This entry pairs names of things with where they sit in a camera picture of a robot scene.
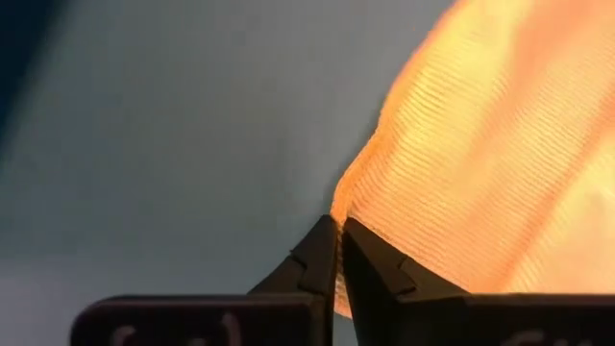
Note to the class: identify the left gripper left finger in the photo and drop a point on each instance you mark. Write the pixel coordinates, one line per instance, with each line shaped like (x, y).
(317, 271)

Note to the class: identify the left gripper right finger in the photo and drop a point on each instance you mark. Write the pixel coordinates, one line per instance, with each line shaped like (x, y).
(372, 279)

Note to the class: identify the yellow microfiber towel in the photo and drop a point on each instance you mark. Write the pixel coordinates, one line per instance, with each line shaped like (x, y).
(480, 168)

